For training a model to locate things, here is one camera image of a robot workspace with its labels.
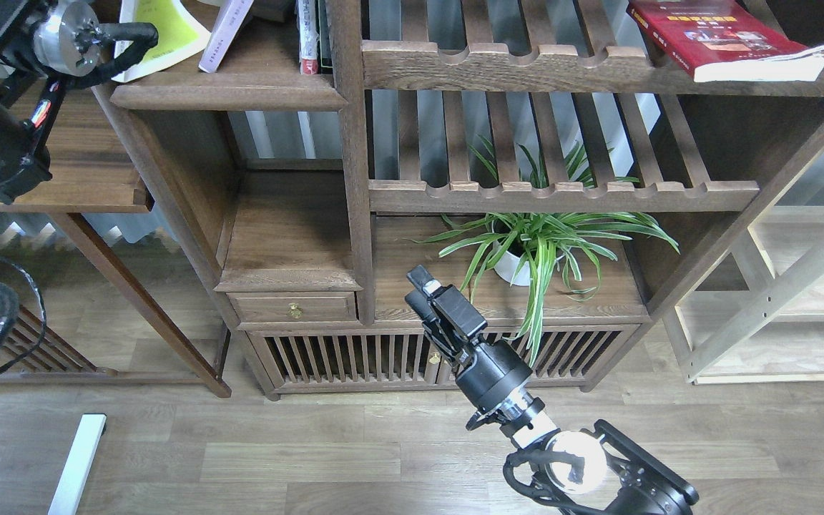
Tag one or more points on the green spider plant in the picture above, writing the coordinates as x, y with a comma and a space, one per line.
543, 243

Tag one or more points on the dark upright book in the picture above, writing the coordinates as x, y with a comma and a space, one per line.
325, 55

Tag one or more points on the white floor bar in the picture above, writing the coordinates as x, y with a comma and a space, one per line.
73, 479

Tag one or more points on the red white upright book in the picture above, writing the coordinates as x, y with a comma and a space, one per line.
307, 23

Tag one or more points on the yellow green book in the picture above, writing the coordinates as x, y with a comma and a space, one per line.
180, 35

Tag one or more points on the wooden slatted rack left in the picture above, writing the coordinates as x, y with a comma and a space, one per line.
30, 351

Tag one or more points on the brass drawer knob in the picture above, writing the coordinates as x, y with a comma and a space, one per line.
294, 311

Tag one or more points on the dark wooden bookshelf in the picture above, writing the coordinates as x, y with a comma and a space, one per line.
318, 190

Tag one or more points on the white plant pot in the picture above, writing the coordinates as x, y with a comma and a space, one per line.
509, 265

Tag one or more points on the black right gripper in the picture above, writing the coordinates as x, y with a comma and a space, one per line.
491, 375

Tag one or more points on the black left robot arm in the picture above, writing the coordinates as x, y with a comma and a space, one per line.
46, 49

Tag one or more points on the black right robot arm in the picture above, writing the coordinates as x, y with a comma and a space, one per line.
549, 466

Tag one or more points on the purple white book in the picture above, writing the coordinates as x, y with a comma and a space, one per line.
232, 15

